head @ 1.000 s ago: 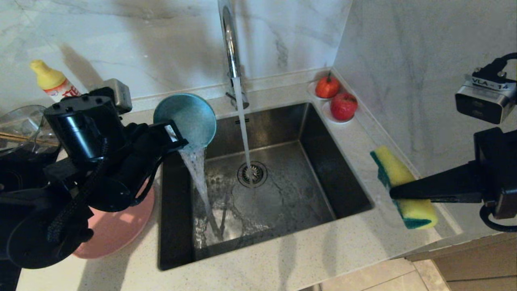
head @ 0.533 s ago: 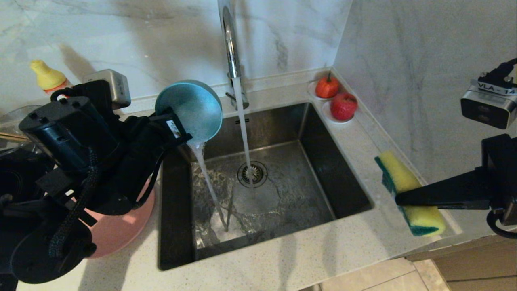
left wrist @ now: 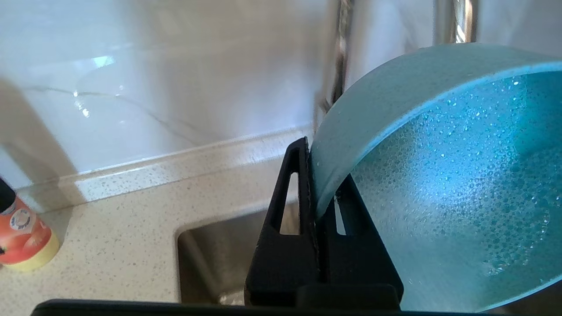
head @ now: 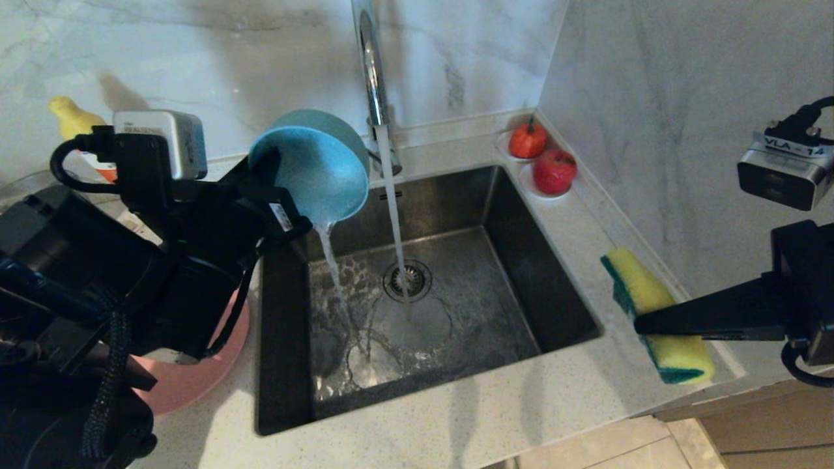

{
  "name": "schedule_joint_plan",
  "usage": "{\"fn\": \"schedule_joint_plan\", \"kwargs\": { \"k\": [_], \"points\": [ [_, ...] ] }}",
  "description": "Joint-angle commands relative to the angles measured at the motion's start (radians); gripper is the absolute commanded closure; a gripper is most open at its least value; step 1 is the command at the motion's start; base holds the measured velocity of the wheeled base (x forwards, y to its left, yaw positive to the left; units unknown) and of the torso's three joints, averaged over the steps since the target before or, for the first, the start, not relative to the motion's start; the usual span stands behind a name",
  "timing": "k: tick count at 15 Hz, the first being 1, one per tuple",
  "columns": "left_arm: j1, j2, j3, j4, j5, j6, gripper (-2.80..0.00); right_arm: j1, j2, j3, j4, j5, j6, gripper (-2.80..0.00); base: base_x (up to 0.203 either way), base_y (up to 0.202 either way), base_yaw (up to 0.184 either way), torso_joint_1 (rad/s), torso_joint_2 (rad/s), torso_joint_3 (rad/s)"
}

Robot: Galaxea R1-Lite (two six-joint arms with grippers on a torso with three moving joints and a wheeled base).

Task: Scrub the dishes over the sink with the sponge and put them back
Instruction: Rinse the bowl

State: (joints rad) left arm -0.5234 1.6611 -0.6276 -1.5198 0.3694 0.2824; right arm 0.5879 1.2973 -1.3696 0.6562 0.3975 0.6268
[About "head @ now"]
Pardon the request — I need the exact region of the light wooden cabinet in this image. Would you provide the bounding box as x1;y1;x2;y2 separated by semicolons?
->
652;375;834;469

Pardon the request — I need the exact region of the orange dish soap bottle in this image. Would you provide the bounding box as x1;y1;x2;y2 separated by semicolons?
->
48;96;119;183

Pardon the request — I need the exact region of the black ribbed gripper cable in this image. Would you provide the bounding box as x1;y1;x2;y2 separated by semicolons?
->
780;341;834;389

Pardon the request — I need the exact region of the small white dish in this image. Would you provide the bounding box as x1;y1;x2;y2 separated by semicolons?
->
520;163;574;200
496;132;549;163

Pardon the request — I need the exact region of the round metal drain strainer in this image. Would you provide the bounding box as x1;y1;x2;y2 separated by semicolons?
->
383;261;433;304

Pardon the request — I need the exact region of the red toy tomato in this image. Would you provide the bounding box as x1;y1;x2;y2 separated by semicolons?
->
510;121;549;159

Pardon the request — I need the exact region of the pink plate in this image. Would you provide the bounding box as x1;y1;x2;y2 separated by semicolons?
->
130;287;252;416

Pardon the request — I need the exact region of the red toy apple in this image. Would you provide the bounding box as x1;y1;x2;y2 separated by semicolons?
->
533;149;579;195

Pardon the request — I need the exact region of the smooth black arm cable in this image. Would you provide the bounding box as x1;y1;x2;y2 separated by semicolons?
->
50;134;119;195

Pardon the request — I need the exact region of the chrome gooseneck faucet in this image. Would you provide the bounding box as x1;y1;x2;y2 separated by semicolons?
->
352;0;402;178

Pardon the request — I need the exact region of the teal bowl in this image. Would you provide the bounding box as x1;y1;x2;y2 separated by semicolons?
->
248;109;371;227

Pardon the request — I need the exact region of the yellow sponge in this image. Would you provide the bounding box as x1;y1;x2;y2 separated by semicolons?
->
600;247;716;386

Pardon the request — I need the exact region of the stainless steel sink basin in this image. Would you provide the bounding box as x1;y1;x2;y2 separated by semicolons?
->
256;166;603;436

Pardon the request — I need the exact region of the running water stream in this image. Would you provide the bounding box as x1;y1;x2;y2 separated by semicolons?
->
377;124;415;307

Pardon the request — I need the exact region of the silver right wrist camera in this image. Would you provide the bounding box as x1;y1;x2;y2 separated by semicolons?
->
737;130;834;212

